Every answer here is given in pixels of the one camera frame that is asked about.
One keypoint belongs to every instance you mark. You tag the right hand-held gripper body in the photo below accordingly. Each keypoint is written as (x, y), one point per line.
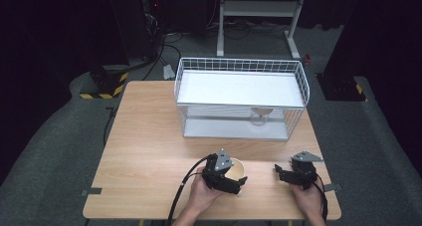
(304, 173)

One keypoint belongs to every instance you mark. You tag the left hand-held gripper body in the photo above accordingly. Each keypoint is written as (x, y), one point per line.
(217, 173)

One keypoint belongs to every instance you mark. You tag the cream ceramic mug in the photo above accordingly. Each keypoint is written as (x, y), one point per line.
(236, 169)

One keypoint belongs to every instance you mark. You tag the glass jar with white lid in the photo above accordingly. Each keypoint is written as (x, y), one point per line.
(261, 114)

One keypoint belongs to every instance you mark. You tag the person's left hand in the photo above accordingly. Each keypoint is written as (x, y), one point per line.
(204, 194)

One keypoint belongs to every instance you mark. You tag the person's right hand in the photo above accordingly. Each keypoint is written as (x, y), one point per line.
(307, 201)

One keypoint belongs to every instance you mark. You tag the grey tape strip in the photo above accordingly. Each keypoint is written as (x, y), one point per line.
(333, 187)
(92, 191)

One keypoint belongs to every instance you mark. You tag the black yellow striped base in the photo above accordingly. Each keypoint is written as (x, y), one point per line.
(106, 83)
(343, 88)

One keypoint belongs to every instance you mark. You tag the white metal stand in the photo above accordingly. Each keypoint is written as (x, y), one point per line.
(258, 8)

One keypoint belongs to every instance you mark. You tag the black equipment tower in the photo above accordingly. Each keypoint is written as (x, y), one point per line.
(150, 23)

